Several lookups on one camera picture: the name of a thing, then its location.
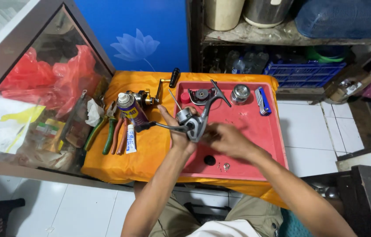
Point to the person's right hand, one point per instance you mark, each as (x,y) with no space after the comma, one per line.
(228,140)

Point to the person's left hand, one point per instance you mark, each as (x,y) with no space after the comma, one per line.
(176,131)

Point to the person's right fingers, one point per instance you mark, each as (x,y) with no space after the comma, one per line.
(210,135)

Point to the grey fishing reel body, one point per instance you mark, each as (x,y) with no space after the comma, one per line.
(190,123)

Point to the black round knob cap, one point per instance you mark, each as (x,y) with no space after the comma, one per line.
(209,160)

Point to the small screws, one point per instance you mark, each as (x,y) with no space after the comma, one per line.
(219,167)

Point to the red plastic tray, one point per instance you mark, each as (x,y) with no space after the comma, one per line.
(244,131)

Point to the black reel rotor with bail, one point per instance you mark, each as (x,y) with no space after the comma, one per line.
(201,95)

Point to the red spray can cap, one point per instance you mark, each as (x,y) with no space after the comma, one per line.
(185,97)

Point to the silver reel spool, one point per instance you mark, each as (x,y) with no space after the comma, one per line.
(240,93)

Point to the blue hex key set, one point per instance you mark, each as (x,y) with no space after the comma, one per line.
(263,100)

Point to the orange cloth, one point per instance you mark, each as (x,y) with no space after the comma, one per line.
(146,144)

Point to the gold and black fishing reel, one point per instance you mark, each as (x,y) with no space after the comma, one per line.
(152,93)

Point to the white grease tube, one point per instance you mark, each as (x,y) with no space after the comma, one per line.
(131,139)

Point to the blue spray lubricant can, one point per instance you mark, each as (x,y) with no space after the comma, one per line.
(132,108)

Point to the person's khaki trousers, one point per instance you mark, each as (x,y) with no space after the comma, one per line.
(257,214)

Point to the person's white shirt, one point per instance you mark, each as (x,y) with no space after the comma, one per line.
(225,229)

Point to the blue plastic crate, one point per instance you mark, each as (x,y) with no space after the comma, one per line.
(304,75)

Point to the white crumpled tissue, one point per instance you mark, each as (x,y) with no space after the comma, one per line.
(94,112)

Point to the teal woven seat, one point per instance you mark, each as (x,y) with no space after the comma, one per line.
(292,225)

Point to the blue cabinet with flower print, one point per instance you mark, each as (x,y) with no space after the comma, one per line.
(136,36)

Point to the wooden shelf with containers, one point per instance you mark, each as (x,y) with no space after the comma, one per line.
(290,36)

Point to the dark wooden furniture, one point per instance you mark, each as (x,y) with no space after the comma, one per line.
(366,197)

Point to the glass display cabinet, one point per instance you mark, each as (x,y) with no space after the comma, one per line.
(37,95)

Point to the black stool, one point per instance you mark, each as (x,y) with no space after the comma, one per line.
(1,214)

